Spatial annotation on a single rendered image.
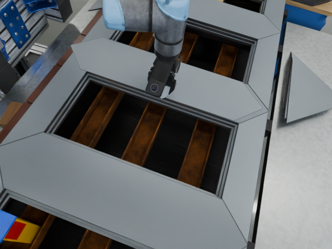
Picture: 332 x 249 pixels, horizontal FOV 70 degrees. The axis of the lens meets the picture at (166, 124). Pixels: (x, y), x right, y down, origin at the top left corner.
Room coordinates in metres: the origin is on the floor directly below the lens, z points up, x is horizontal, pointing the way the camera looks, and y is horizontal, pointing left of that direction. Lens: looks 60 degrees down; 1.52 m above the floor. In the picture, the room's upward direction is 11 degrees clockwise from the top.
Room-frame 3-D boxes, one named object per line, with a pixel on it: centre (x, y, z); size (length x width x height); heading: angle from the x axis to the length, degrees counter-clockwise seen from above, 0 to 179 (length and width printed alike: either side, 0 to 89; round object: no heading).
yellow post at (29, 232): (0.01, 0.35, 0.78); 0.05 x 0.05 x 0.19; 80
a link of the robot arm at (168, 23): (0.50, 0.04, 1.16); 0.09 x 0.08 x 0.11; 101
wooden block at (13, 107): (0.38, 0.56, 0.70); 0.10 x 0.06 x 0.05; 2
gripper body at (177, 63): (0.50, 0.03, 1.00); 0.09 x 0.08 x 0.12; 170
